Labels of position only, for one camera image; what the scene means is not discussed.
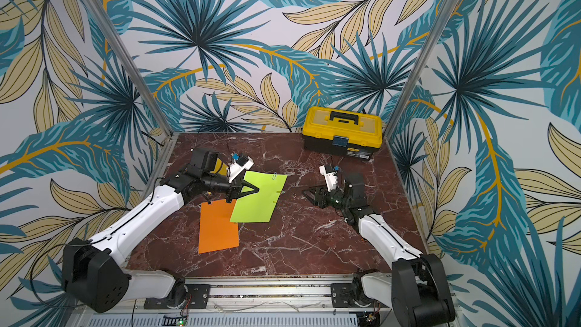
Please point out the yellow paper sheet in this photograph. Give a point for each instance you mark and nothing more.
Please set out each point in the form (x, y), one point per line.
(221, 168)

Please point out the yellow black toolbox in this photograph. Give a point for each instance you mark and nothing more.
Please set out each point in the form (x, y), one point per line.
(342, 133)

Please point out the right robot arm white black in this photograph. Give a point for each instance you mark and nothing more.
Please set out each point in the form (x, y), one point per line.
(417, 290)

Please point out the green paper sheet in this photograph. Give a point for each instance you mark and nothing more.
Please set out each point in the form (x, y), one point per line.
(259, 208)

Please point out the aluminium front rail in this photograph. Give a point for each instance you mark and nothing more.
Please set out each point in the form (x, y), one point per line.
(304, 294)

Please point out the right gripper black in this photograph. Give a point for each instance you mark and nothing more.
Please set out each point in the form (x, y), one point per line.
(324, 197)

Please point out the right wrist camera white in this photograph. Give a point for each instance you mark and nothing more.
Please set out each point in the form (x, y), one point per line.
(330, 173)

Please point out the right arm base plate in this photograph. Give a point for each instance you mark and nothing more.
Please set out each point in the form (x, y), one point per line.
(346, 295)

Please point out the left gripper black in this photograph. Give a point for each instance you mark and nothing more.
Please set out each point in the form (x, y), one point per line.
(235, 188)

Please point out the orange paper sheet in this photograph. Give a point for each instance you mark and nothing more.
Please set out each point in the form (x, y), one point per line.
(217, 232)

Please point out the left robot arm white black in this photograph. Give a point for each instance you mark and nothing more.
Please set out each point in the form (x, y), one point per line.
(93, 270)

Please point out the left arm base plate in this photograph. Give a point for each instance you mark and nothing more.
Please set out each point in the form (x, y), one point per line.
(184, 296)

